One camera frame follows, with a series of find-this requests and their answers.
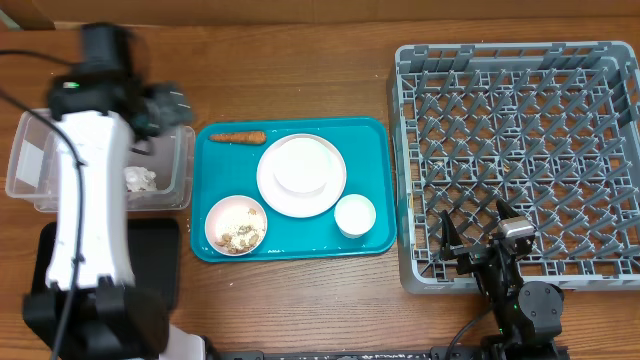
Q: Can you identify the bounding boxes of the orange carrot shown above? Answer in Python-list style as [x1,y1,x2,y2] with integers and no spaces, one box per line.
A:
[209,131,267,145]

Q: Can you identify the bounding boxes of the rice and food scraps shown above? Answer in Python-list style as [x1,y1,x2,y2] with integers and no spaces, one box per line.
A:
[215,206,266,255]

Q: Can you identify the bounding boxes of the black tray bin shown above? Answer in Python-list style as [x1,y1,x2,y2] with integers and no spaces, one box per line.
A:
[30,218,181,312]

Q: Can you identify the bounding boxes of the grey dish rack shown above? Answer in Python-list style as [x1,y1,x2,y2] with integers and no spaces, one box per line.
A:
[389,41,639,294]

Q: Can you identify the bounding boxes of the small white plate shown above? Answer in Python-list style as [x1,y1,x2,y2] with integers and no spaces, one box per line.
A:
[274,137,330,194]

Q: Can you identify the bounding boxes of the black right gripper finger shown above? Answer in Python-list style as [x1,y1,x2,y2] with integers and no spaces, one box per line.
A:
[496,198,520,220]
[439,211,463,260]

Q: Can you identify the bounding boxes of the pink bowl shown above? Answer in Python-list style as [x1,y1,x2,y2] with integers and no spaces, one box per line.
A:
[204,195,268,257]

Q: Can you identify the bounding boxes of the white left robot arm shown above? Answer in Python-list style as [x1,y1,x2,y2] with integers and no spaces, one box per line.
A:
[23,23,216,359]

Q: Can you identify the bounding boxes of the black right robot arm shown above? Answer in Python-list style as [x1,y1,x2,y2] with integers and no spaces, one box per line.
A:
[439,199,569,359]

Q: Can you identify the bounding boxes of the white cup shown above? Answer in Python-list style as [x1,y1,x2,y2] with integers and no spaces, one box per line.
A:
[334,194,376,238]

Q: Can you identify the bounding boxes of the aluminium foil ball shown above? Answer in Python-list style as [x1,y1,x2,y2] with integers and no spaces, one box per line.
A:
[124,166,157,192]

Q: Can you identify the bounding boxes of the clear plastic bin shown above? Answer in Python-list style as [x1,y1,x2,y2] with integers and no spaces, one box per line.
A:
[5,112,195,213]

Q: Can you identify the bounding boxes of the teal plastic tray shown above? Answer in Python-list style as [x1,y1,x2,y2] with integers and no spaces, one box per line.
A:
[190,117,397,263]

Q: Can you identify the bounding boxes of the large white plate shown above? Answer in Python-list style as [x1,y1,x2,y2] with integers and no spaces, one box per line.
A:
[256,133,347,218]

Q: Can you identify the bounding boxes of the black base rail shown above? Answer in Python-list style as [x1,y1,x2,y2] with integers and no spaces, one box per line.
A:
[215,346,570,360]

